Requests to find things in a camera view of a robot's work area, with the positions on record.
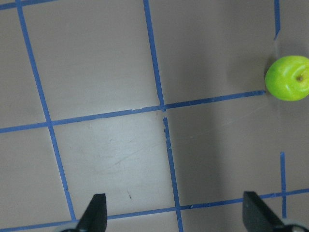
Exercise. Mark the green apple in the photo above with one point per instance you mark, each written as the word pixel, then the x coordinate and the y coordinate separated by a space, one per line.
pixel 287 78

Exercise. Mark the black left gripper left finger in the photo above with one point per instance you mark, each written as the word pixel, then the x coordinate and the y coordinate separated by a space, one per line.
pixel 94 218

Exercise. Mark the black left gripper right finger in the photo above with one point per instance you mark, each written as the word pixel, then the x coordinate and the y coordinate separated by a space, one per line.
pixel 257 216

